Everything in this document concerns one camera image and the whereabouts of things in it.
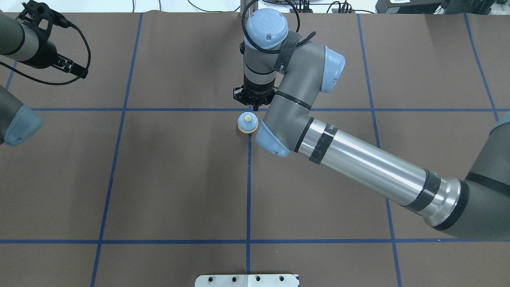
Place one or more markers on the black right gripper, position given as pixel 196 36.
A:
pixel 258 91

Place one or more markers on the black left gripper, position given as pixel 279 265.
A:
pixel 41 55

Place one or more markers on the blue bell with yellow button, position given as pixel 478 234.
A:
pixel 247 122

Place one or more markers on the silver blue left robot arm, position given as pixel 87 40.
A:
pixel 25 40

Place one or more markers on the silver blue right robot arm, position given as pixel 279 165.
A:
pixel 286 71

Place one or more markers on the aluminium frame post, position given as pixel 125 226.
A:
pixel 249 6

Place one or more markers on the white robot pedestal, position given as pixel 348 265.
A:
pixel 248 280

